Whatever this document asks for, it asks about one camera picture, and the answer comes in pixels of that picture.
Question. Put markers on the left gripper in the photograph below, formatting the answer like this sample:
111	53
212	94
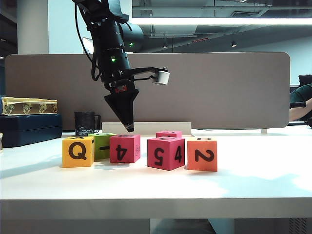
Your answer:
119	81

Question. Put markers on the pink block with B 4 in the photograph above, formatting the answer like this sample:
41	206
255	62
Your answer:
123	150

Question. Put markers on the green foam letter block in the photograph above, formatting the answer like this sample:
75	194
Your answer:
101	148

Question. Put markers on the pink block with S p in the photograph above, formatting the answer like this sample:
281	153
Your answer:
169	134

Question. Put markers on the pink block with C 5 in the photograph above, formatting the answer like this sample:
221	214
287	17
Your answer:
163	153

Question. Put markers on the yellow foam letter block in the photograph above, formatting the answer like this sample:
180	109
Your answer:
78	152

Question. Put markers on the orange foam letter block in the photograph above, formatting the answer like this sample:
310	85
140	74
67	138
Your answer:
202	156

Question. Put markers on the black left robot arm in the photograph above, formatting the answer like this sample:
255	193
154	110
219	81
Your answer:
109	36

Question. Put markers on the black mug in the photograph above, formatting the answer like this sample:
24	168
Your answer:
84	123

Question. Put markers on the dark blue case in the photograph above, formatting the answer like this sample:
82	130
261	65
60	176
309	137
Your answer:
31	126

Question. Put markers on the yellow patterned box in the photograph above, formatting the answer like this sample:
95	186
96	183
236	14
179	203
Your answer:
29	107

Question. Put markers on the grey desk divider panel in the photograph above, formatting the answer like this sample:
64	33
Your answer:
219	92

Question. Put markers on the red ceiling sign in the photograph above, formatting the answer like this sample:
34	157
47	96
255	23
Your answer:
200	40

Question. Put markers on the small ceiling spotlight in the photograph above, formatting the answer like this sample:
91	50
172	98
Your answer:
234	44

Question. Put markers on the person in dark shirt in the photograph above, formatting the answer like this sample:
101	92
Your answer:
296	95

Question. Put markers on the long ceiling light strip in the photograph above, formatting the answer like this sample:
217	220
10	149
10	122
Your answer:
280	21

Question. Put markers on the black round desk object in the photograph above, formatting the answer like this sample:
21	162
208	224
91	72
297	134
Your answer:
310	123

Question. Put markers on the black vent grille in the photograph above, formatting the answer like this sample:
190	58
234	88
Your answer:
298	226

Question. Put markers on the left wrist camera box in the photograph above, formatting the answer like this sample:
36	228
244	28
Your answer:
161	77

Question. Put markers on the small wall sign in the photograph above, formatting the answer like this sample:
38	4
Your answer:
87	45

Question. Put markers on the white divider foot bracket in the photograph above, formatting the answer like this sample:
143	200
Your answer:
264	131

